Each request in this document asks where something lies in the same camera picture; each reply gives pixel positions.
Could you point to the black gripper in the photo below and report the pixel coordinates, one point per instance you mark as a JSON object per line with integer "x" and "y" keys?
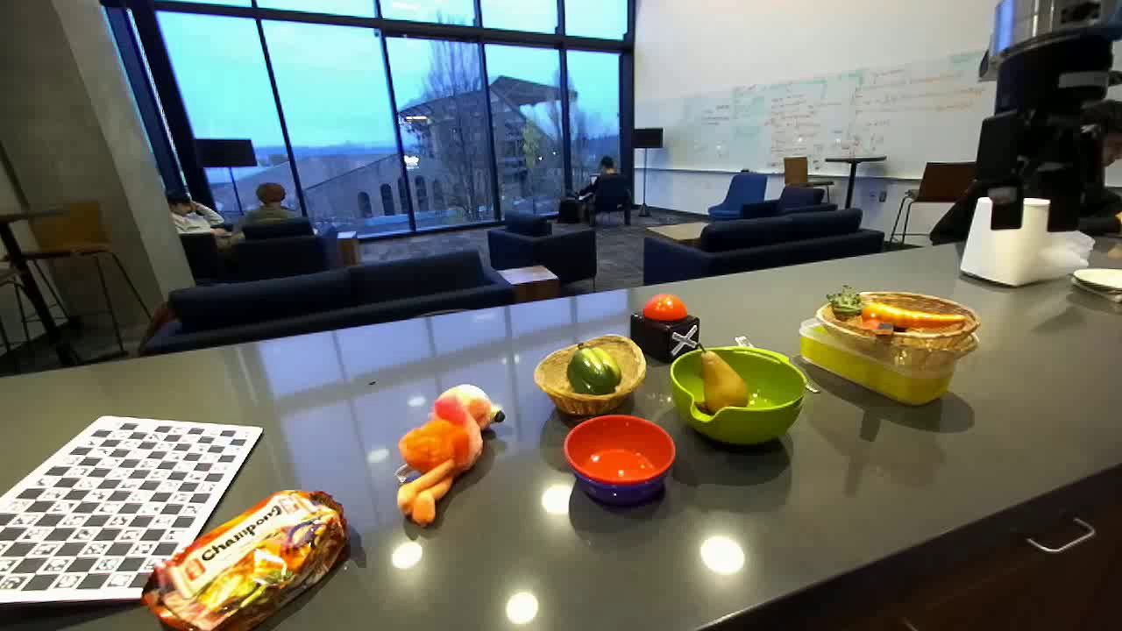
{"x": 1052, "y": 74}

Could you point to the green plastic bowl with spout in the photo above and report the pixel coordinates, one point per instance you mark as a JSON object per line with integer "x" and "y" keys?
{"x": 766, "y": 405}

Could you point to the orange bowl with purple base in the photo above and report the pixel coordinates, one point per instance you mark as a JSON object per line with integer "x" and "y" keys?
{"x": 619, "y": 456}

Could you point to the brown chair on metal legs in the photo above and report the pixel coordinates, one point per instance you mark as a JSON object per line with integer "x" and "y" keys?
{"x": 943, "y": 183}

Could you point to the white napkin holder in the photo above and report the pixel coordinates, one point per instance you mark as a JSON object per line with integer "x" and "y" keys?
{"x": 1017, "y": 251}

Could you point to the white plate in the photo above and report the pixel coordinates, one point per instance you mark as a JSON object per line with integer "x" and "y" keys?
{"x": 1102, "y": 282}

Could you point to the round high table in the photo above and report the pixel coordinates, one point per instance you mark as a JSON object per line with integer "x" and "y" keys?
{"x": 854, "y": 163}

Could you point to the whiteboard with writing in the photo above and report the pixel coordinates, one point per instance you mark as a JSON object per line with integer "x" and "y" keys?
{"x": 817, "y": 118}

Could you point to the wooden chair by whiteboard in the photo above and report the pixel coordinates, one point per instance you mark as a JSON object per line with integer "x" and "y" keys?
{"x": 796, "y": 172}

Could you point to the yellow toy banana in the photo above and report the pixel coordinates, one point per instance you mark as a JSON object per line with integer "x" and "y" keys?
{"x": 918, "y": 313}

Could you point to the shallow wicker basket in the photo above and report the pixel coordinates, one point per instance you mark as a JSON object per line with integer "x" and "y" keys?
{"x": 936, "y": 336}

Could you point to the green toy vegetable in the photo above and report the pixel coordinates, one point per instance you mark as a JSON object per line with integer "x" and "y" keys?
{"x": 843, "y": 303}

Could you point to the wide dark blue sofa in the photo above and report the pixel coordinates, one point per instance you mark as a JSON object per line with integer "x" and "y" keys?
{"x": 774, "y": 239}

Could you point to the bright blue armchair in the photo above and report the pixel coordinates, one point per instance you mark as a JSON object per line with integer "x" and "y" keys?
{"x": 738, "y": 198}

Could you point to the yellow-green plastic container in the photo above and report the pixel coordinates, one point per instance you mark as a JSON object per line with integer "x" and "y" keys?
{"x": 870, "y": 371}

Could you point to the orange toy fruit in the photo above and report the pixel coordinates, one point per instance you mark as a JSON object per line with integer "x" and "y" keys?
{"x": 666, "y": 310}

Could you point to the seated person by window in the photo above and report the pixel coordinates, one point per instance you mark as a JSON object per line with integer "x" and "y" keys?
{"x": 608, "y": 183}

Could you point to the black cube with white cross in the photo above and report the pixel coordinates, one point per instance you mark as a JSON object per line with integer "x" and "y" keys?
{"x": 662, "y": 336}

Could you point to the dark wood counter cabinet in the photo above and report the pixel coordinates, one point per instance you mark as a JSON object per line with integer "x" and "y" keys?
{"x": 936, "y": 572}

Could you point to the dark blue armchair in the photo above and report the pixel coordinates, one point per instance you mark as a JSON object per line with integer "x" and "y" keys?
{"x": 545, "y": 251}

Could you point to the green toy fruit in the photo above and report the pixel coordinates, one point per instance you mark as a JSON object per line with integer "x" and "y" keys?
{"x": 595, "y": 368}

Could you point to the small wooden coffee table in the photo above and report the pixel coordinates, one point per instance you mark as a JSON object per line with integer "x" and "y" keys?
{"x": 529, "y": 282}

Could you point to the round wicker basket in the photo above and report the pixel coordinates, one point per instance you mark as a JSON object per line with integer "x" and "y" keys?
{"x": 563, "y": 387}

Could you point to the orange and pink plush toy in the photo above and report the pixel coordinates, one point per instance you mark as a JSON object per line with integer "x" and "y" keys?
{"x": 445, "y": 449}

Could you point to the long dark blue sofa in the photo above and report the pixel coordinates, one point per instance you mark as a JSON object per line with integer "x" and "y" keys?
{"x": 328, "y": 300}

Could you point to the dark sofa with people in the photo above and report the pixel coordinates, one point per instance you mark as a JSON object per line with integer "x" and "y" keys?
{"x": 282, "y": 251}

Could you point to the seated person with dark hair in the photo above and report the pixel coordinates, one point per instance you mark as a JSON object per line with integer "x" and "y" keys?
{"x": 273, "y": 199}

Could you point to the black standing screen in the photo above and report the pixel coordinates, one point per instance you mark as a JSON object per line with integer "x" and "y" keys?
{"x": 225, "y": 153}

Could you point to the seated person in white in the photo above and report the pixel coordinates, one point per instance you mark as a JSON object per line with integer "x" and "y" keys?
{"x": 197, "y": 217}

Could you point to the orange snack bag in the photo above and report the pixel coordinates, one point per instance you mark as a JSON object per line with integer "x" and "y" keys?
{"x": 247, "y": 563}

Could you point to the wooden bar chair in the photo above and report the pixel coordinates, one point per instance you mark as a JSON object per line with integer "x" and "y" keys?
{"x": 71, "y": 230}

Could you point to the checkerboard calibration board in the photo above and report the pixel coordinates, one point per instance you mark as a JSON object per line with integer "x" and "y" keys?
{"x": 110, "y": 508}

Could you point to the dark high table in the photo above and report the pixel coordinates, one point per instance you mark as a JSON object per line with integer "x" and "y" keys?
{"x": 22, "y": 273}

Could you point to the small black wall sign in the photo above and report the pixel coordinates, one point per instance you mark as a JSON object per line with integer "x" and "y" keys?
{"x": 646, "y": 139}

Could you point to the large glass window wall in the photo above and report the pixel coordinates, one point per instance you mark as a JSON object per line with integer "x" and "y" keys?
{"x": 339, "y": 118}

